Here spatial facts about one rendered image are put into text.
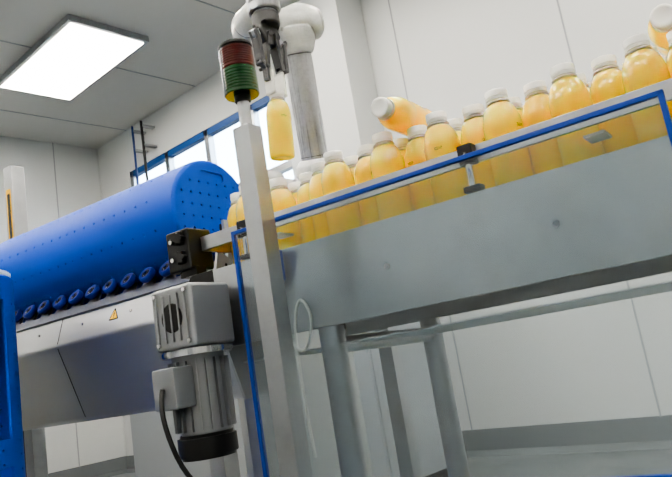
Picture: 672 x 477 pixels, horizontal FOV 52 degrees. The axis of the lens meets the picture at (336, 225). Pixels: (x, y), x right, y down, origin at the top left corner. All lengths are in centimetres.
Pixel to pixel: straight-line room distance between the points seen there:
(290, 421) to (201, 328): 28
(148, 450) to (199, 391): 352
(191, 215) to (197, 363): 50
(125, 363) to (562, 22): 333
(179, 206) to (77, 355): 53
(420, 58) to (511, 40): 68
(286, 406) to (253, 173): 39
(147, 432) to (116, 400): 289
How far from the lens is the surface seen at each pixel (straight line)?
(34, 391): 221
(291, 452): 116
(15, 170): 321
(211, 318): 135
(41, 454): 255
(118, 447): 754
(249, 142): 122
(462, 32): 475
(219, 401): 135
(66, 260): 203
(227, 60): 128
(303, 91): 248
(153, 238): 176
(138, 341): 180
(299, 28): 249
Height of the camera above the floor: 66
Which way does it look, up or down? 12 degrees up
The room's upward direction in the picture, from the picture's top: 9 degrees counter-clockwise
